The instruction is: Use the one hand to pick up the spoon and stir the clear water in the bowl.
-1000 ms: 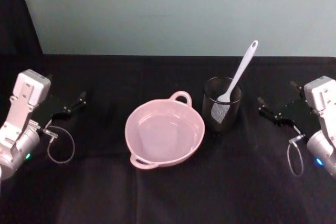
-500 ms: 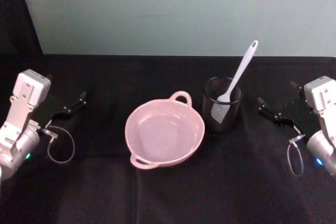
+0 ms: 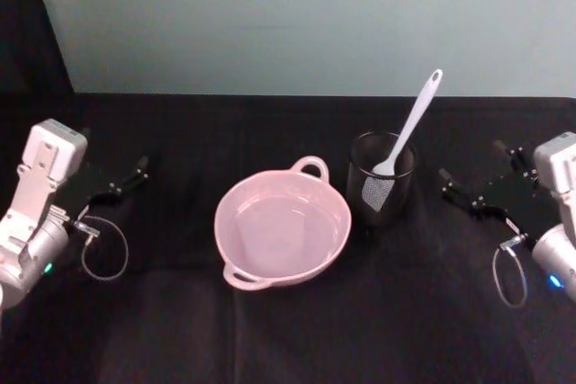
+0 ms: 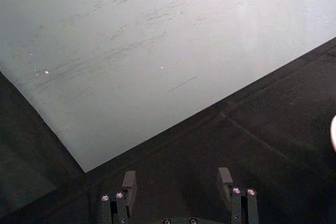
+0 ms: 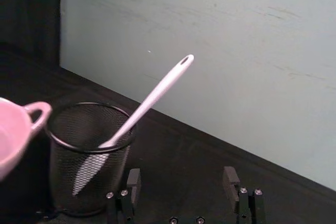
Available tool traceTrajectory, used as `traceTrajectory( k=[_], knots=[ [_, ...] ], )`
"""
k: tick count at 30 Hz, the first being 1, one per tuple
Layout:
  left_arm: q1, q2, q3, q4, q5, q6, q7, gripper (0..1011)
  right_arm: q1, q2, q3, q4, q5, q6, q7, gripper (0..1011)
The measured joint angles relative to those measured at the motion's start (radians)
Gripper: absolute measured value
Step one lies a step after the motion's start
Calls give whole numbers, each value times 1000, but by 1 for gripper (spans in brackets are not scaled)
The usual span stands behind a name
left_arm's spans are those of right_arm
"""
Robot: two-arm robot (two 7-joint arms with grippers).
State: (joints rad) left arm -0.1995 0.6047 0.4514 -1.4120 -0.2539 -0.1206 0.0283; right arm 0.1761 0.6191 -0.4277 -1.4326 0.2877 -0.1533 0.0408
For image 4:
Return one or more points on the white tape roll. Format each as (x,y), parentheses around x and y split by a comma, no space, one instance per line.
(333,134)

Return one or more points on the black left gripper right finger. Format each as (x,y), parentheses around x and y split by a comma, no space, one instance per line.
(236,200)

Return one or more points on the black table cloth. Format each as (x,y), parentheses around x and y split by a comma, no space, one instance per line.
(236,142)

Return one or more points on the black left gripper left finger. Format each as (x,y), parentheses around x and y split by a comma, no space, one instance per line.
(129,190)

